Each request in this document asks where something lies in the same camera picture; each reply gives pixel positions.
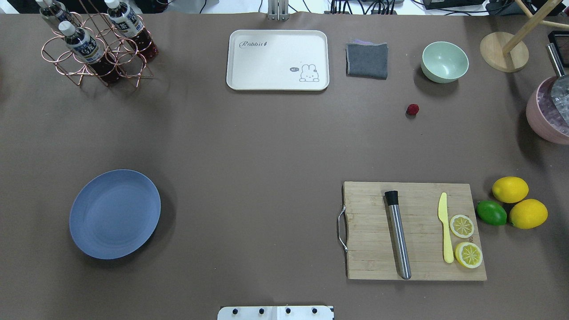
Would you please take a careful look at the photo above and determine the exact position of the red strawberry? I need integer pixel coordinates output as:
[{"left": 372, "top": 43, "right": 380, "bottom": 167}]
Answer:
[{"left": 406, "top": 104, "right": 420, "bottom": 116}]

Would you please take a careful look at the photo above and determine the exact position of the blue round plate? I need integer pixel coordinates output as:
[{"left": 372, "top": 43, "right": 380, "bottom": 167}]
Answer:
[{"left": 69, "top": 169, "right": 162, "bottom": 260}]

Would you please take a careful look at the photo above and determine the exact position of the white rabbit tray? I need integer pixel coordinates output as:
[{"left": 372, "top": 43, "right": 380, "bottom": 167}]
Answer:
[{"left": 226, "top": 30, "right": 330, "bottom": 91}]

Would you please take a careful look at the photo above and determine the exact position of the steel muddler black tip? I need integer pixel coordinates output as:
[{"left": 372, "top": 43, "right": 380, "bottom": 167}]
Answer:
[{"left": 385, "top": 190, "right": 411, "bottom": 280}]

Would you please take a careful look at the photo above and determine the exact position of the wooden cutting board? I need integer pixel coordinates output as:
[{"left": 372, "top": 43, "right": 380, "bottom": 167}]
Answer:
[{"left": 343, "top": 181, "right": 486, "bottom": 281}]

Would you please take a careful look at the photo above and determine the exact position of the grey folded cloth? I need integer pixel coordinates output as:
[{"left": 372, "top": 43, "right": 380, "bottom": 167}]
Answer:
[{"left": 345, "top": 39, "right": 389, "bottom": 80}]

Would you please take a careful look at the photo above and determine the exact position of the mint green bowl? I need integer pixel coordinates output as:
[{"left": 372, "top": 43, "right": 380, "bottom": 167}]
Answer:
[{"left": 421, "top": 42, "right": 469, "bottom": 84}]

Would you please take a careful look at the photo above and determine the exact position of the yellow plastic knife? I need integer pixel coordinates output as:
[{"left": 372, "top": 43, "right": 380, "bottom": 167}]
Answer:
[{"left": 437, "top": 192, "right": 454, "bottom": 264}]

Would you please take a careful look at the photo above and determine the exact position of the upper lemon half slice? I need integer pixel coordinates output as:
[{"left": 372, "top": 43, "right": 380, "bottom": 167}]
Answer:
[{"left": 449, "top": 215, "right": 475, "bottom": 239}]

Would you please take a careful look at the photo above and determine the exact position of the lemon half slice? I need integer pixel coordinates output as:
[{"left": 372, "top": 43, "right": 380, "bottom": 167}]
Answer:
[
  {"left": 454, "top": 242, "right": 483, "bottom": 268},
  {"left": 449, "top": 215, "right": 475, "bottom": 239}
]

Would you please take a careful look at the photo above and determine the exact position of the lower lemon half slice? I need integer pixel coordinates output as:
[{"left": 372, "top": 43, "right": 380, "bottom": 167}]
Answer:
[{"left": 454, "top": 242, "right": 483, "bottom": 268}]

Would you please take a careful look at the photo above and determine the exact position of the green lime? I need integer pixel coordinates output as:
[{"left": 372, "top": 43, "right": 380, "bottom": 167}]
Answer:
[{"left": 476, "top": 200, "right": 507, "bottom": 226}]

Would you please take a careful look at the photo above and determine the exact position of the right tea bottle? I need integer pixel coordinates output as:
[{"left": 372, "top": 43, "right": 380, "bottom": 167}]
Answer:
[{"left": 105, "top": 0, "right": 159, "bottom": 61}]

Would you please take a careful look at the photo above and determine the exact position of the tea bottle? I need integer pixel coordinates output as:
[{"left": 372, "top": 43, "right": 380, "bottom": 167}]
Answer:
[
  {"left": 58, "top": 21, "right": 121, "bottom": 84},
  {"left": 105, "top": 0, "right": 159, "bottom": 61},
  {"left": 35, "top": 0, "right": 77, "bottom": 32}
]

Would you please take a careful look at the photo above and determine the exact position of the upper yellow lemon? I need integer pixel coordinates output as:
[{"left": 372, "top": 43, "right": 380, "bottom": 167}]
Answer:
[{"left": 492, "top": 176, "right": 529, "bottom": 203}]

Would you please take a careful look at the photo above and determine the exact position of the yellow lemon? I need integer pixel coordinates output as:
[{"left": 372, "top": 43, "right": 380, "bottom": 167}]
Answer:
[
  {"left": 492, "top": 176, "right": 529, "bottom": 203},
  {"left": 509, "top": 199, "right": 549, "bottom": 229}
]

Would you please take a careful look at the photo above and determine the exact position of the front tea bottle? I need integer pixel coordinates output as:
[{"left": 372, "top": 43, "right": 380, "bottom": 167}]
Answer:
[{"left": 58, "top": 21, "right": 121, "bottom": 84}]

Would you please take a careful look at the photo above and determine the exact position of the wooden stand with base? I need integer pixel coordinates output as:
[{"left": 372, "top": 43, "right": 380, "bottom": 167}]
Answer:
[{"left": 480, "top": 0, "right": 569, "bottom": 73}]

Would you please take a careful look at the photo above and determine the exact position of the lower yellow lemon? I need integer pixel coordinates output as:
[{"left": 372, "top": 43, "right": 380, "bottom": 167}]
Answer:
[{"left": 509, "top": 199, "right": 549, "bottom": 229}]

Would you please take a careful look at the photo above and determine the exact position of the pink ice bucket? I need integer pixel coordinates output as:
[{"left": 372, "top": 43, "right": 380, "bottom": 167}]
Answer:
[{"left": 525, "top": 76, "right": 569, "bottom": 144}]

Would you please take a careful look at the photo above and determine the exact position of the back left tea bottle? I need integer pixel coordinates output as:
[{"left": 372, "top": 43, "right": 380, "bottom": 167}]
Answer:
[{"left": 35, "top": 0, "right": 77, "bottom": 32}]

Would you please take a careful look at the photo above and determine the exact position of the black box at edge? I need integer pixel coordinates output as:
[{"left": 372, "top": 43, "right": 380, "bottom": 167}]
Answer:
[{"left": 548, "top": 30, "right": 569, "bottom": 68}]

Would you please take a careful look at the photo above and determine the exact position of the metal camera post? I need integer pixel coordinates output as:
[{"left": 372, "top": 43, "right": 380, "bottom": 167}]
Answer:
[{"left": 267, "top": 0, "right": 290, "bottom": 21}]

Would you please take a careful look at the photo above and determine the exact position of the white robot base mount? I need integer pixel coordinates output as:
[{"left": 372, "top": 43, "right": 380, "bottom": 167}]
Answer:
[{"left": 217, "top": 305, "right": 335, "bottom": 320}]

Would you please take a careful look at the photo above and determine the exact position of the copper wire bottle rack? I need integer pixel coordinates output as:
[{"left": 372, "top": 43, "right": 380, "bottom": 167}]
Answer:
[{"left": 41, "top": 0, "right": 153, "bottom": 87}]

